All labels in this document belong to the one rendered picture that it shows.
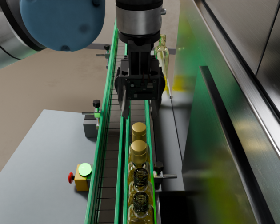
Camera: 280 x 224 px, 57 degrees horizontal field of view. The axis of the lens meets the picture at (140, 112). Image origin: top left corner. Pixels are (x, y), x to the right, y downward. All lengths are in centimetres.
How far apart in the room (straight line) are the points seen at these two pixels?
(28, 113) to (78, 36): 242
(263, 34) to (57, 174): 90
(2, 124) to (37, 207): 170
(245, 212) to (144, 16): 30
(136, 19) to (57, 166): 81
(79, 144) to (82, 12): 95
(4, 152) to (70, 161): 131
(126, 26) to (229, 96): 19
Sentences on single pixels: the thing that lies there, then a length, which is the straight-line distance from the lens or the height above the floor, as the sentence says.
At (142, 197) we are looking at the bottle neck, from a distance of 53.
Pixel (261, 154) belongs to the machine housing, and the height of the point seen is 137.
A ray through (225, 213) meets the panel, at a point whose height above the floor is 123.
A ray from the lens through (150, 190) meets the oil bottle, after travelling 59.
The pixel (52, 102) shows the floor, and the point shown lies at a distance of 272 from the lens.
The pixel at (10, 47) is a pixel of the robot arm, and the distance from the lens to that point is 29.
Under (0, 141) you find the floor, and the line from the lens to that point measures 248.
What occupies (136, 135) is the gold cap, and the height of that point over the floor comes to 115.
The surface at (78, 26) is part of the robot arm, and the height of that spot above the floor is 149.
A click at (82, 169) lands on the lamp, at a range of 94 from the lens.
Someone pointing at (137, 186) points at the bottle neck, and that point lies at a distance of 57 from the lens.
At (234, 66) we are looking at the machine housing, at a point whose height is 139.
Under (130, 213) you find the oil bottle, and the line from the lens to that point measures 56.
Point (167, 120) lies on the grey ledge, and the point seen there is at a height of 88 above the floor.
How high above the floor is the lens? 158
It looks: 40 degrees down
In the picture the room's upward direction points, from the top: straight up
